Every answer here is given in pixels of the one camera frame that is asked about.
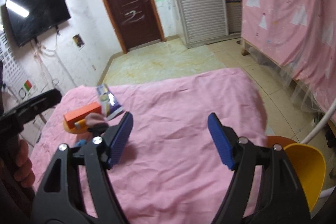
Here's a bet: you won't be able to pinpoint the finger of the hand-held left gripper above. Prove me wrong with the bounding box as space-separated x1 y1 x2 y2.
0 89 63 135

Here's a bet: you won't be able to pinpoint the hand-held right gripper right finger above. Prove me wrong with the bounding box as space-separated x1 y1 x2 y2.
207 112 311 224

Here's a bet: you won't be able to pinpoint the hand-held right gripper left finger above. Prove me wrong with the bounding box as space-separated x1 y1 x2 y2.
33 112 134 224

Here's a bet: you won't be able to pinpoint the yellow plastic bin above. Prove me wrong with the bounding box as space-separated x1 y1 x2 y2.
284 143 326 212

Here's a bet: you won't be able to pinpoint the person's left hand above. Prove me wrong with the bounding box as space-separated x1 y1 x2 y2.
13 139 33 188

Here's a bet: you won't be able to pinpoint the white purple snack packet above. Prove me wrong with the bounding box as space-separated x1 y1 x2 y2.
96 84 124 120

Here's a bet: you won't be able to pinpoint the orange cardboard box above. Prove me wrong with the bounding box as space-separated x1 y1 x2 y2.
63 102 102 128

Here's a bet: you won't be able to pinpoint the orange round dish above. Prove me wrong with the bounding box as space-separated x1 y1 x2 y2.
64 122 88 135

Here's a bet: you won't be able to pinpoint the pink bed sheet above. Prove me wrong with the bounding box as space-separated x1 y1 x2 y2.
28 68 268 219

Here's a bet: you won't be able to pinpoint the white mosquito net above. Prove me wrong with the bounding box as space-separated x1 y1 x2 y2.
249 46 315 115

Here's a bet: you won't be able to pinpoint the black shoes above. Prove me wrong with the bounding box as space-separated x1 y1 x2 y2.
325 124 336 148

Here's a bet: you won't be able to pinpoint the dark brown door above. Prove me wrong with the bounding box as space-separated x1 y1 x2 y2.
91 0 166 54

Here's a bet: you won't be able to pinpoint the white louvered wardrobe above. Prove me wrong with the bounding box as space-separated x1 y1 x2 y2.
160 0 246 49

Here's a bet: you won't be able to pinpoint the pink tree-print curtain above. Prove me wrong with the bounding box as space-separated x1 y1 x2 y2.
241 0 336 122

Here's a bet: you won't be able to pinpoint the wall eye chart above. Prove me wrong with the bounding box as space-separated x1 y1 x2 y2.
0 27 34 98

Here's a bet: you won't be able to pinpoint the broken wall socket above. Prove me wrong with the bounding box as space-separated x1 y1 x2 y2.
72 34 85 48

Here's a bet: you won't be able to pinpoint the black wall television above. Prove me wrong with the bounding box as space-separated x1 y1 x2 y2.
5 0 72 47

